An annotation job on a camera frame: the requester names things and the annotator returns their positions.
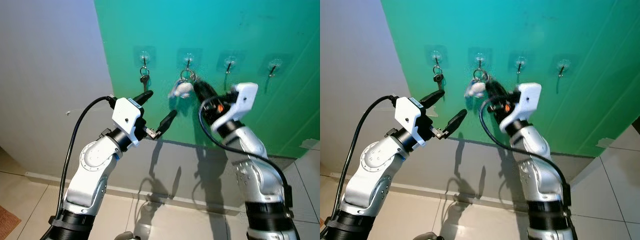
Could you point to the green wall board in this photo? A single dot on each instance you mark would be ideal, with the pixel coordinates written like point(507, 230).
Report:
point(270, 30)
point(590, 30)

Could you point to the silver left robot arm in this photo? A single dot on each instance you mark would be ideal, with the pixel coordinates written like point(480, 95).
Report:
point(95, 160)
point(372, 162)

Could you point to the brown floor mat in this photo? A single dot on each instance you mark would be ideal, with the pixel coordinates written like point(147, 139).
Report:
point(7, 222)

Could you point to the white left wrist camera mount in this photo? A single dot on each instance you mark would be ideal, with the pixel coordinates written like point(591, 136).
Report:
point(407, 117)
point(125, 117)

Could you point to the grey robot foot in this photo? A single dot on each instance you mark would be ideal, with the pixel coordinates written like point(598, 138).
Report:
point(427, 236)
point(125, 236)

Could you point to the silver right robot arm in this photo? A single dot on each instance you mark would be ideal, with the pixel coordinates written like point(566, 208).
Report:
point(540, 175)
point(255, 175)

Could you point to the small silver key bunch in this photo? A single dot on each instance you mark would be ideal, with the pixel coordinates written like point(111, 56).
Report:
point(438, 77)
point(144, 78)

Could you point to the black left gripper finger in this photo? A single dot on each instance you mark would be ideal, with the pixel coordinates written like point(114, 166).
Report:
point(434, 96)
point(167, 122)
point(456, 121)
point(144, 96)

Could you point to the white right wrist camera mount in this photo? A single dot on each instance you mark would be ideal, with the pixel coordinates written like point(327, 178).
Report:
point(525, 102)
point(240, 102)

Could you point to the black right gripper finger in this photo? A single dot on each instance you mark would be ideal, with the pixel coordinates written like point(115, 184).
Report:
point(497, 88)
point(202, 95)
point(492, 95)
point(207, 89)

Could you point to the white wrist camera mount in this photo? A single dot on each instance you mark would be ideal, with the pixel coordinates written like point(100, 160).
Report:
point(125, 117)
point(407, 117)
point(240, 102)
point(525, 102)

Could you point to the clear adhesive wall hook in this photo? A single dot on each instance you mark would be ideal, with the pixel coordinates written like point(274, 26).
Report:
point(274, 65)
point(229, 62)
point(436, 55)
point(189, 59)
point(563, 66)
point(520, 62)
point(144, 56)
point(480, 58)

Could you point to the key bunch with plush toy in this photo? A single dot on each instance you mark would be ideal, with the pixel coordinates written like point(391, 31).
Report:
point(476, 90)
point(182, 90)

